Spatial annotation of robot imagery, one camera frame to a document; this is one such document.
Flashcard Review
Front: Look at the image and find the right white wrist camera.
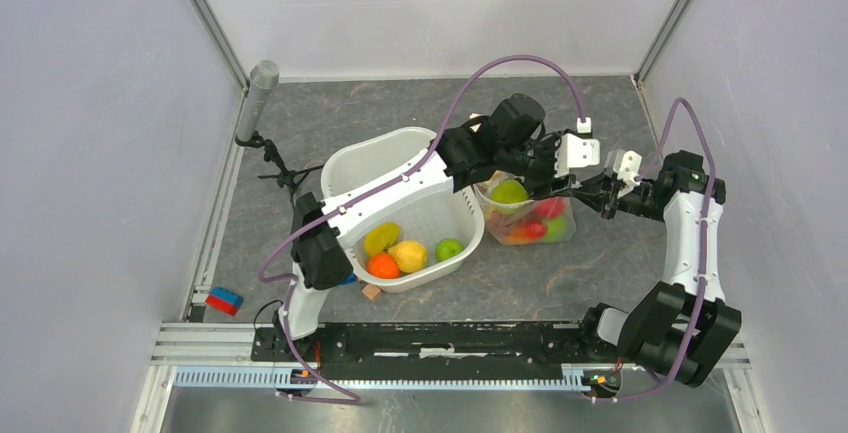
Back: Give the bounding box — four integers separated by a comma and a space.
604, 149, 643, 198

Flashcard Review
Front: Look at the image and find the green pear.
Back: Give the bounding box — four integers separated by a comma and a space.
541, 216, 570, 243

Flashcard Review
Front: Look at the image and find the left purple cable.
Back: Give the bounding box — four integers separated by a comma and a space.
257, 54, 592, 405

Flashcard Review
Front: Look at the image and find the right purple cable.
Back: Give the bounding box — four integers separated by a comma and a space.
589, 97, 718, 406

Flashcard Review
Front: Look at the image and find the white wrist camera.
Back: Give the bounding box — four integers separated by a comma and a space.
604, 149, 643, 198
554, 117, 601, 178

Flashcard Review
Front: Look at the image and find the black microphone tripod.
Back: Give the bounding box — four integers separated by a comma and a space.
234, 131, 324, 206

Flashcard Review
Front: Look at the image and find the white plastic basket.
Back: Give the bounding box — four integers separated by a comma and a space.
320, 127, 484, 293

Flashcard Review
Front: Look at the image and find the clear dotted zip bag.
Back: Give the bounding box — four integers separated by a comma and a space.
473, 171, 577, 246

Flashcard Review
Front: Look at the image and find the aluminium rail frame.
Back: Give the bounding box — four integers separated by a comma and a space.
137, 321, 750, 402

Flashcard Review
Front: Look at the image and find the red blue block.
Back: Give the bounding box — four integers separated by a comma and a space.
204, 286, 244, 316

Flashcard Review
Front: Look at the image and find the purple cable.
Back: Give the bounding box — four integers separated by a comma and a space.
589, 97, 718, 406
257, 54, 592, 405

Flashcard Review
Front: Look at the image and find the red grape bunch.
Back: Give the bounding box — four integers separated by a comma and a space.
486, 210, 517, 237

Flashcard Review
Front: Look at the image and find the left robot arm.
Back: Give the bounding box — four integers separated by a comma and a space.
275, 94, 600, 361

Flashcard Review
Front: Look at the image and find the small green lime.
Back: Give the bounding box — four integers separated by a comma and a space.
434, 238, 465, 262

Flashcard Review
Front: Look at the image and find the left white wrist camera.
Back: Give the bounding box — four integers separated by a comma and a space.
554, 117, 601, 178

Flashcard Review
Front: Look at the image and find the red apple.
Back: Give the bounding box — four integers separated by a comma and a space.
533, 197, 567, 220

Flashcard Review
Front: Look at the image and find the red orange mango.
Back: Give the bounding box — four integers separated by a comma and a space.
504, 219, 548, 245

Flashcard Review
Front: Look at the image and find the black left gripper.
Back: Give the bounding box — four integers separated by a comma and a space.
498, 129, 577, 202

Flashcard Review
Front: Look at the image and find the orange fruit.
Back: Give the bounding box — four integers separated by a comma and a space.
366, 252, 402, 280

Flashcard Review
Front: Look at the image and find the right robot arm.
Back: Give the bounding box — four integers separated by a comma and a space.
576, 150, 742, 387

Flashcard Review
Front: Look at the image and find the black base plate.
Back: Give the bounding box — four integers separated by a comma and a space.
251, 321, 625, 380

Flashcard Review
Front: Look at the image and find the yellow bumpy lemon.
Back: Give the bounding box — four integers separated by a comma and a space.
387, 240, 428, 274

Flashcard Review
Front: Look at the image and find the small wooden cube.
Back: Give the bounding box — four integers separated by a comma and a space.
362, 284, 383, 302

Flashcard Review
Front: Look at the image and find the green apple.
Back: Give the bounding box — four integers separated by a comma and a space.
489, 179, 529, 205

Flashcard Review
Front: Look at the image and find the yellow starfruit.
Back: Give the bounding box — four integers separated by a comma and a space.
363, 222, 400, 258

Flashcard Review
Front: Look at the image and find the grey microphone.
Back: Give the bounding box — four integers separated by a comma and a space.
235, 60, 280, 145

